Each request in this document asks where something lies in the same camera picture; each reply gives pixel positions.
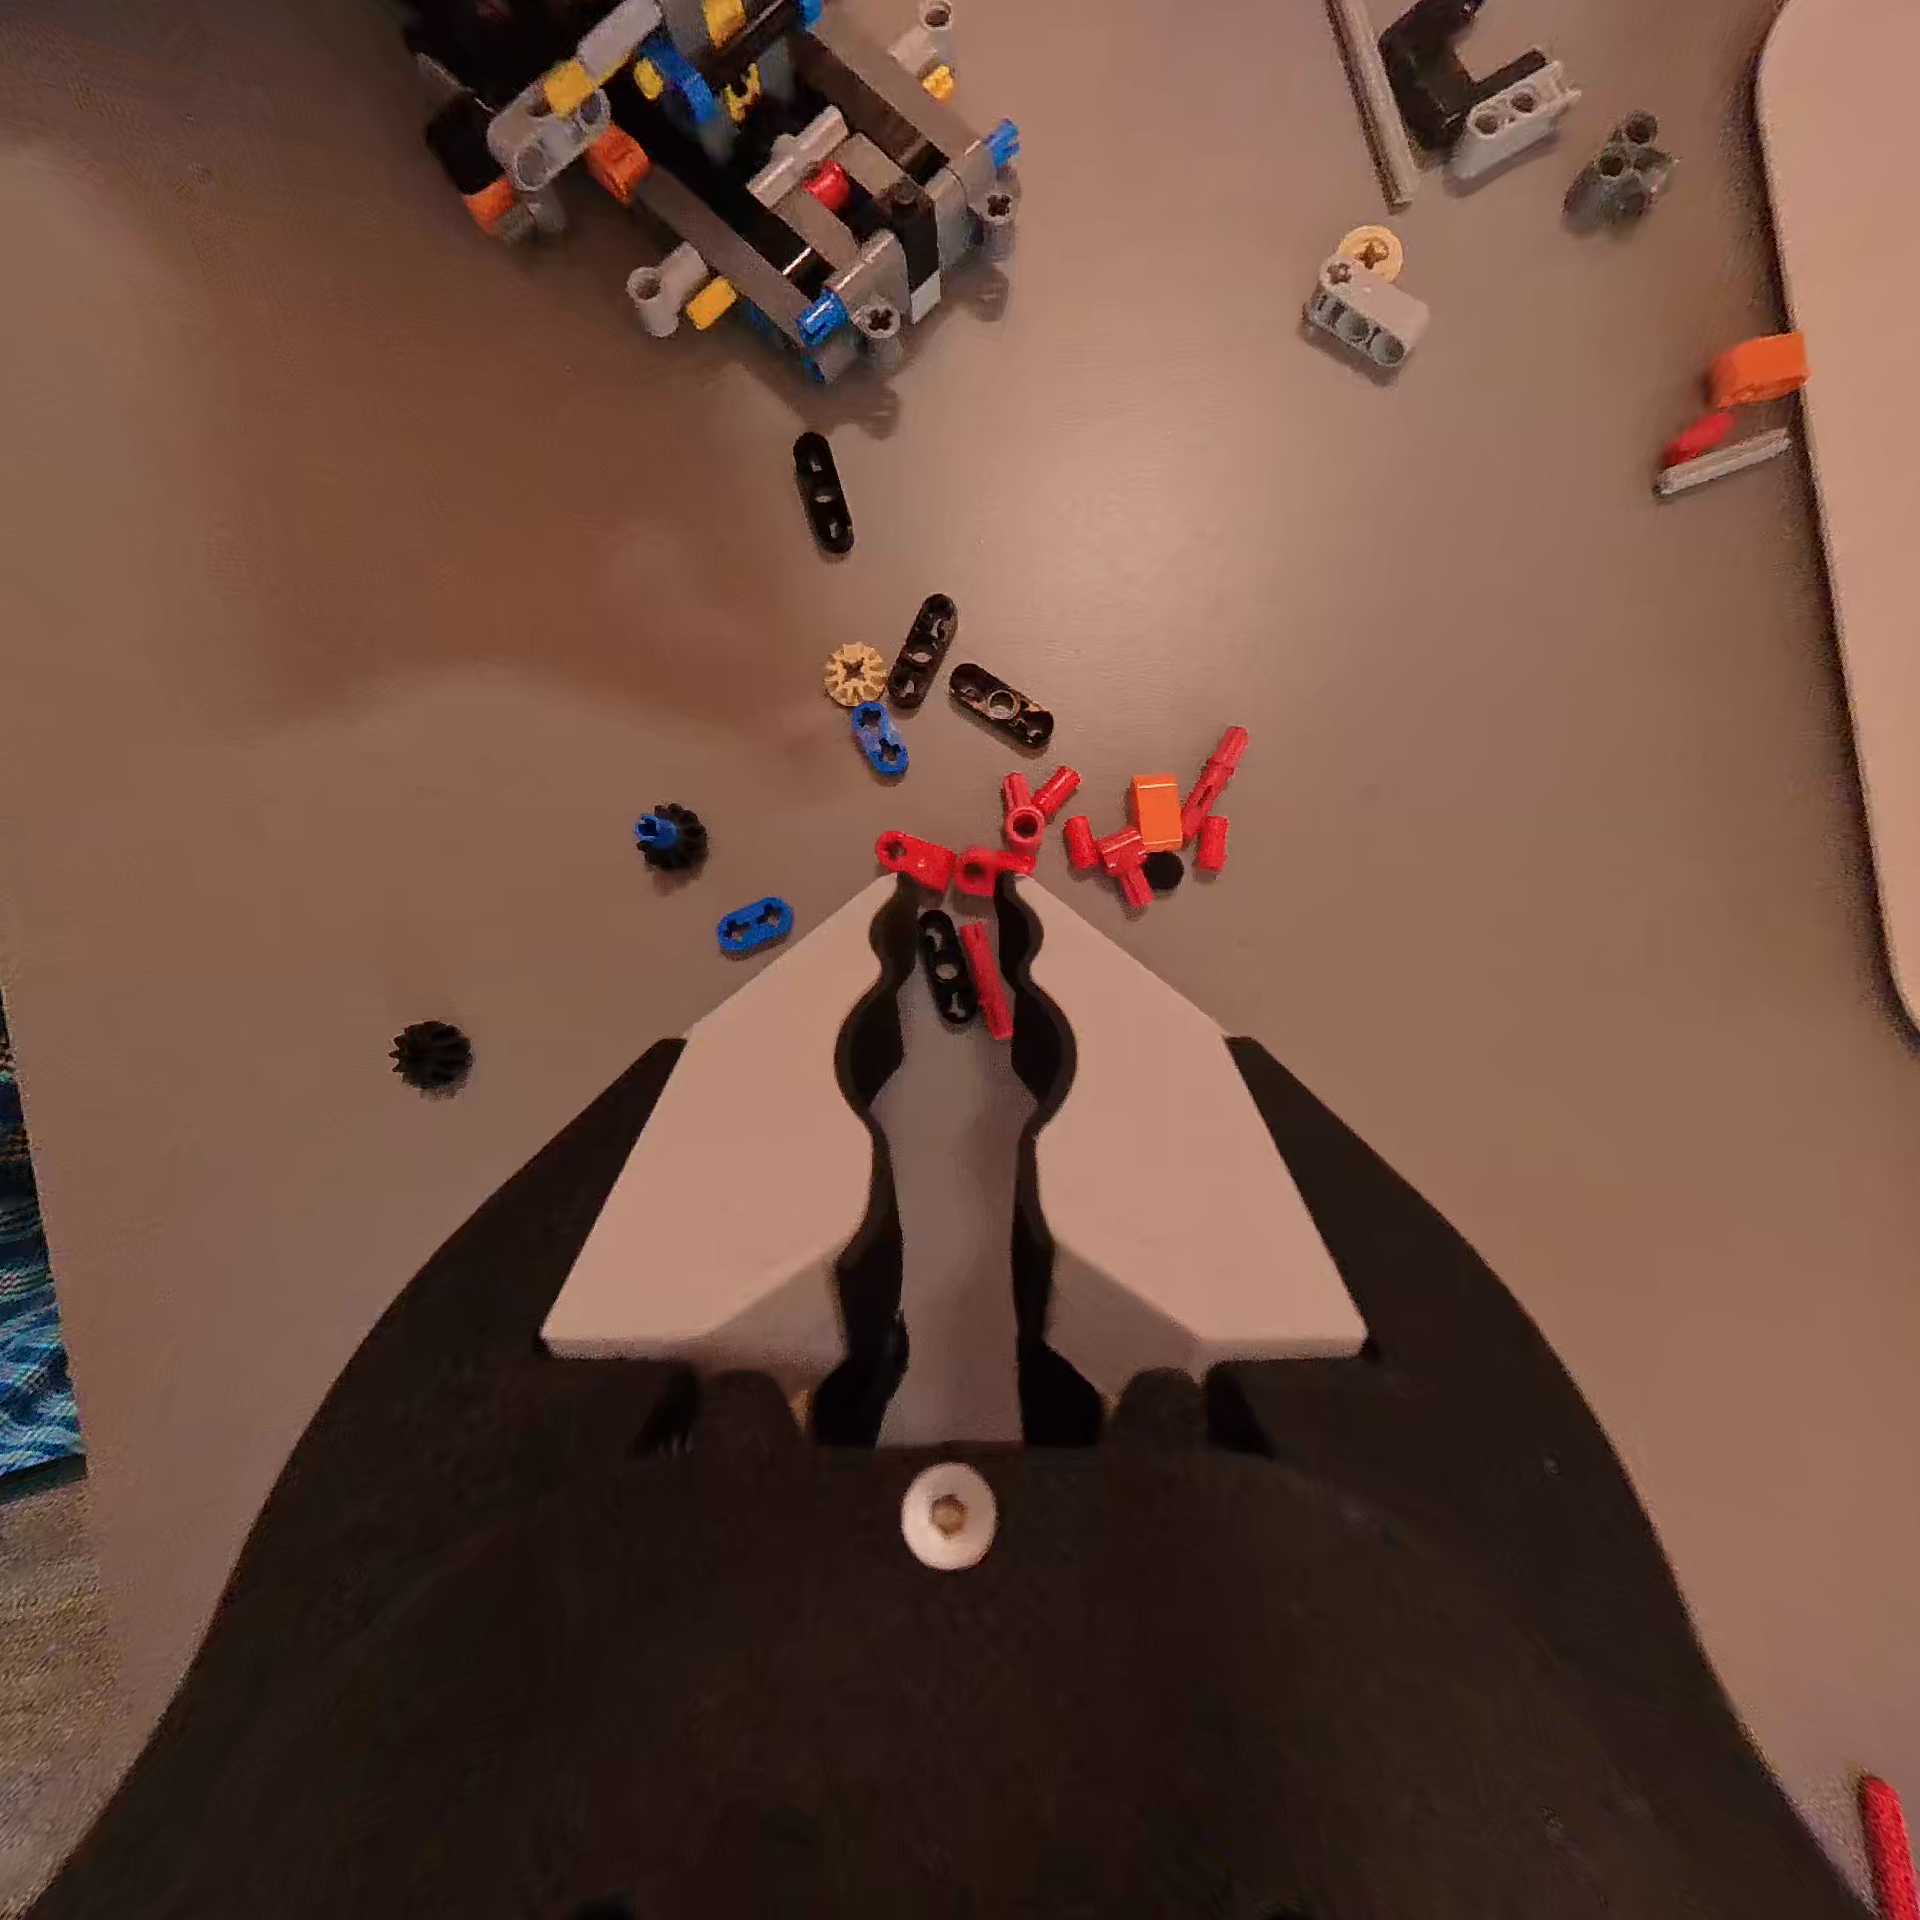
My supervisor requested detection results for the black L-shaped lego piece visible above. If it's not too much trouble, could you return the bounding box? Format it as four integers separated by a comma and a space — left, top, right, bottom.
1376, 0, 1502, 155

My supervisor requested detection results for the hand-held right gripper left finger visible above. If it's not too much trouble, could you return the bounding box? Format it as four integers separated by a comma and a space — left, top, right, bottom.
538, 870, 912, 1449

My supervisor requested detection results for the short grey lego axle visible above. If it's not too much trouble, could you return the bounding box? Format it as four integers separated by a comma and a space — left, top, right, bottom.
1651, 427, 1794, 500

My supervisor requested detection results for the person's plaid shirt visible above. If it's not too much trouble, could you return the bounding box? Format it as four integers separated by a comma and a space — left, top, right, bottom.
0, 989, 88, 1494

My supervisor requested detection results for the long thin red lego axle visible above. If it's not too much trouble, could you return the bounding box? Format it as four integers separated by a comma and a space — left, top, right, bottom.
1857, 1774, 1920, 1920

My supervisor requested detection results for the black thin lego liftarm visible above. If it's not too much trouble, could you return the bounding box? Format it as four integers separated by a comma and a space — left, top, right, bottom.
915, 907, 982, 1029
950, 661, 1057, 751
885, 593, 960, 713
792, 429, 858, 559

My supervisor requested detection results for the short light grey lego beam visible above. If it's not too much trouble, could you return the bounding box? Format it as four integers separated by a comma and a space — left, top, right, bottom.
1448, 53, 1584, 185

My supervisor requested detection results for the orange lego connector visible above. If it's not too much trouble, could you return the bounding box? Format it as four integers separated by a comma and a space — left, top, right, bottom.
1709, 330, 1813, 410

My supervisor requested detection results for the long red lego pin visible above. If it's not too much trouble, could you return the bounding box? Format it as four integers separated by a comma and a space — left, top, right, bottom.
1181, 727, 1251, 841

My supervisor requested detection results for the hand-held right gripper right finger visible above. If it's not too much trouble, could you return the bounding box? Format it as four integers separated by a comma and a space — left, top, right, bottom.
1001, 870, 1373, 1449

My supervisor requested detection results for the multicoloured lego vehicle chassis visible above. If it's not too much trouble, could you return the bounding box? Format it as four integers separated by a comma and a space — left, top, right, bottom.
406, 0, 1029, 389

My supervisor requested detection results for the light grey three-hole lego beam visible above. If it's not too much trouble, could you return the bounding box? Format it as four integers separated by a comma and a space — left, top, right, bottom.
1304, 259, 1432, 375

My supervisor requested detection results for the white book stand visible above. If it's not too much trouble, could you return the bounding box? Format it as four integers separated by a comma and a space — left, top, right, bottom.
1752, 0, 1920, 1038

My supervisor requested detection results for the dark grey lego connector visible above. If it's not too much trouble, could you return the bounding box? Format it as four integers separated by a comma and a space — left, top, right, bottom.
1560, 107, 1683, 233

